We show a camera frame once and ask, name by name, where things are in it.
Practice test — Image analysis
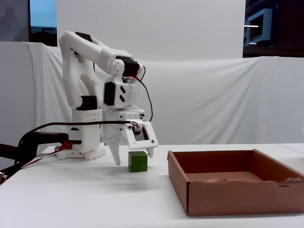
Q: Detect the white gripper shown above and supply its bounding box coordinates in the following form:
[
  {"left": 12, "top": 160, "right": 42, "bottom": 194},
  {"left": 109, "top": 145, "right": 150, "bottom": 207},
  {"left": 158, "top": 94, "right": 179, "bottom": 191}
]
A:
[{"left": 101, "top": 106, "right": 155, "bottom": 166}]

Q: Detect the green cube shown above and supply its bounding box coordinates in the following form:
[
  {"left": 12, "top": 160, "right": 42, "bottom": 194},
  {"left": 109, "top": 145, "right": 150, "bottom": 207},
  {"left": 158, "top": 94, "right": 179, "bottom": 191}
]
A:
[{"left": 128, "top": 151, "right": 149, "bottom": 173}]

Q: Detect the brown cardboard box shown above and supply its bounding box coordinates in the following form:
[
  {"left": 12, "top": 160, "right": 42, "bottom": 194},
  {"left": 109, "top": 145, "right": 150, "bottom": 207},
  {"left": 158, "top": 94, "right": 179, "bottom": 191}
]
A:
[{"left": 167, "top": 149, "right": 304, "bottom": 217}]

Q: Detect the black table clamp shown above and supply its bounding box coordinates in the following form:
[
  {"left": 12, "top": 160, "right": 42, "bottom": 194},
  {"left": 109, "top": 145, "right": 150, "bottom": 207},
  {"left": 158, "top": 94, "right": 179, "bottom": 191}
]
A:
[{"left": 0, "top": 132, "right": 70, "bottom": 176}]

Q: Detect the white backdrop cloth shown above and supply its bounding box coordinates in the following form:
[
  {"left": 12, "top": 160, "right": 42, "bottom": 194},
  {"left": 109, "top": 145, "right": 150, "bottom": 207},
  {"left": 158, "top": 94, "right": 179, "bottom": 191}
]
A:
[{"left": 0, "top": 41, "right": 304, "bottom": 152}]

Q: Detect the white backdrop panel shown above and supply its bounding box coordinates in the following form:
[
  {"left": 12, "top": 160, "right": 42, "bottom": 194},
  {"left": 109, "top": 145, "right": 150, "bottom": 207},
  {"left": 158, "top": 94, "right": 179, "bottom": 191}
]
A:
[{"left": 56, "top": 0, "right": 247, "bottom": 63}]

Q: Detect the window with blue sky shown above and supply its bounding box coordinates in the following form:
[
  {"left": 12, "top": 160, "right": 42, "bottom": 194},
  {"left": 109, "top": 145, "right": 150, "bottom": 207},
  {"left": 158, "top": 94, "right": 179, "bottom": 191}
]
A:
[{"left": 29, "top": 0, "right": 58, "bottom": 47}]

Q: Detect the red black servo cable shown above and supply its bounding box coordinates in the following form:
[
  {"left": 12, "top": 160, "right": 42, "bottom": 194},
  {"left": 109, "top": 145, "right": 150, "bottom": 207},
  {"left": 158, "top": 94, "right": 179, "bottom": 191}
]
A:
[{"left": 123, "top": 65, "right": 154, "bottom": 122}]

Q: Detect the black camera cable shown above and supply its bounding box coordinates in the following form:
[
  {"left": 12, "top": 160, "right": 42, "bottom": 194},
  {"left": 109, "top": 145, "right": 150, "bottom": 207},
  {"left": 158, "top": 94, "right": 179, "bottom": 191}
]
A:
[{"left": 18, "top": 120, "right": 137, "bottom": 152}]

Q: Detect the red white wire bundle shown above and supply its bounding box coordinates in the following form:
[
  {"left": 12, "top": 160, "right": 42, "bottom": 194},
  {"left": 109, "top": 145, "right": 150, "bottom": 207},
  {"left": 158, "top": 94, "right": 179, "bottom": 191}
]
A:
[{"left": 19, "top": 142, "right": 72, "bottom": 171}]

